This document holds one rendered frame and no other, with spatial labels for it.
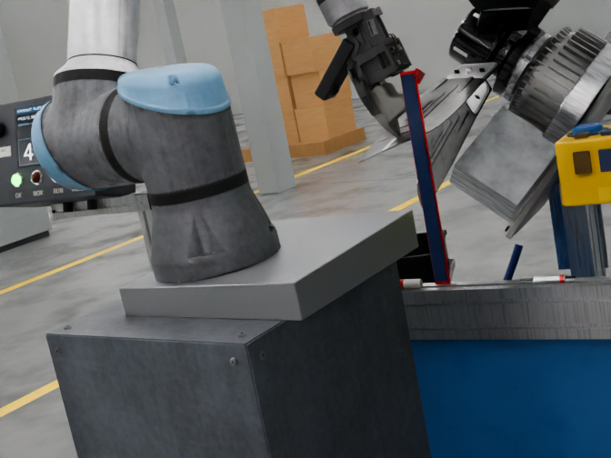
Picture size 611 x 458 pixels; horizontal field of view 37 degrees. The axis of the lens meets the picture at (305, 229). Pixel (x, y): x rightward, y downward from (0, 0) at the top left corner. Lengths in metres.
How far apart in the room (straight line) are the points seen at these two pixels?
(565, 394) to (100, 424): 0.70
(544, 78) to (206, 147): 0.83
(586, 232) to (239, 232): 0.95
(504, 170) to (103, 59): 0.78
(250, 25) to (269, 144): 0.99
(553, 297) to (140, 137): 0.66
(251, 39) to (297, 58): 2.13
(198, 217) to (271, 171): 6.87
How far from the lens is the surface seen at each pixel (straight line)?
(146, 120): 1.01
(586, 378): 1.42
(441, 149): 1.89
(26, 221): 8.16
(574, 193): 1.28
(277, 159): 7.88
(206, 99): 1.01
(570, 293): 1.36
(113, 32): 1.15
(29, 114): 1.75
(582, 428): 1.46
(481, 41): 1.75
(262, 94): 7.80
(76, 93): 1.12
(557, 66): 1.69
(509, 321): 1.40
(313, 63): 9.75
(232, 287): 0.96
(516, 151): 1.65
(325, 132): 9.82
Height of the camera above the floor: 1.27
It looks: 12 degrees down
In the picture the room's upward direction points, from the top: 11 degrees counter-clockwise
